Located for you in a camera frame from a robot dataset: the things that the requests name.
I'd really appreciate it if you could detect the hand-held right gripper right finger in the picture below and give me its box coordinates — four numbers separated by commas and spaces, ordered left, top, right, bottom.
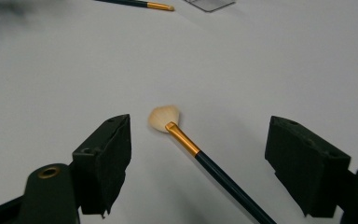
264, 115, 352, 218

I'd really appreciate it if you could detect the fan makeup brush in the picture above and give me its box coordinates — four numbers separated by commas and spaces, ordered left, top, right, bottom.
147, 105, 278, 224

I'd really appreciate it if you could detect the clear acrylic organizer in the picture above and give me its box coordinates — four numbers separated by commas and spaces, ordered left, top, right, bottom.
185, 0, 236, 13

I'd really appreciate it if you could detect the thin makeup brush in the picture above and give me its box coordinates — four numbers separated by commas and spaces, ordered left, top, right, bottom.
94, 0, 175, 12

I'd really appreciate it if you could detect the white table sheet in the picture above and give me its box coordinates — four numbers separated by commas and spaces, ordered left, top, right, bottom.
0, 0, 358, 224

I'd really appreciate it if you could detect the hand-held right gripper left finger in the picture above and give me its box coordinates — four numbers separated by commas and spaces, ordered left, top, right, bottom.
72, 114, 132, 218

